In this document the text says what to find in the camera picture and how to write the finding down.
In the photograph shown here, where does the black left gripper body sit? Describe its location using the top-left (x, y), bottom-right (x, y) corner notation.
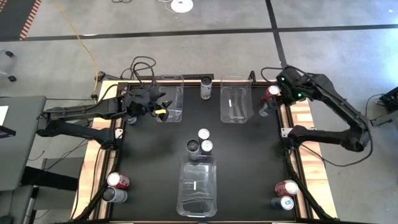
top-left (126, 88), bottom-right (158, 119)

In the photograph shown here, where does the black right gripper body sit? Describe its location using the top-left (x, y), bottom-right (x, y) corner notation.
top-left (275, 67), bottom-right (304, 105)

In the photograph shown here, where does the red Coca-Cola can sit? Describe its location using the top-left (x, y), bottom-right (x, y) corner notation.
top-left (274, 179), bottom-right (300, 198)
top-left (106, 172), bottom-right (131, 190)
top-left (262, 84), bottom-right (282, 105)

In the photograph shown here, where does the clear plastic storage bin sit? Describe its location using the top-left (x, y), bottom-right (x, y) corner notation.
top-left (220, 74), bottom-right (252, 124)
top-left (175, 154), bottom-right (218, 218)
top-left (154, 73), bottom-right (185, 123)

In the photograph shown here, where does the black power strip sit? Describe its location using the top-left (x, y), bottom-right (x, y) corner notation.
top-left (183, 73), bottom-right (215, 81)

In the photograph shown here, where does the white round disc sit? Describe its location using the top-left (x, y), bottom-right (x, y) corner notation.
top-left (170, 0), bottom-right (194, 14)

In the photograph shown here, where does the black equipment stand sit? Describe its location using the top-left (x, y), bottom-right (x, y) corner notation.
top-left (369, 86), bottom-right (398, 128)

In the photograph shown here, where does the grey desk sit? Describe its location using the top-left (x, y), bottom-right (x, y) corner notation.
top-left (0, 95), bottom-right (47, 192)

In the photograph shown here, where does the chair base with casters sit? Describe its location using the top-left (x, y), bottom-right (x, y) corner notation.
top-left (0, 49), bottom-right (18, 83)

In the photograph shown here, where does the dark flat device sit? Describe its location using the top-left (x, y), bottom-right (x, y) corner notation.
top-left (0, 125), bottom-right (17, 139)

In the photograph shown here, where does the white paper sheet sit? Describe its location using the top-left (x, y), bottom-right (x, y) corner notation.
top-left (0, 105), bottom-right (9, 127)

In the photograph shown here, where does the black mat with striped edge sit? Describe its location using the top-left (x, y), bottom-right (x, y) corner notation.
top-left (0, 0), bottom-right (42, 41)

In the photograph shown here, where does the black cable bundle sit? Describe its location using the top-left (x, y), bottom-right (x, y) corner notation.
top-left (119, 55), bottom-right (157, 82)

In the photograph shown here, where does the wooden table frame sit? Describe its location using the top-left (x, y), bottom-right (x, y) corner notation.
top-left (70, 79), bottom-right (339, 224)

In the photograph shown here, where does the yellow cable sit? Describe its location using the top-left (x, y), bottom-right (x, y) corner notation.
top-left (51, 0), bottom-right (100, 96)

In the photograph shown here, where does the black frame strut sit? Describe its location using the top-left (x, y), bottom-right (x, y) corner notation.
top-left (287, 161), bottom-right (335, 222)
top-left (74, 174), bottom-right (116, 222)

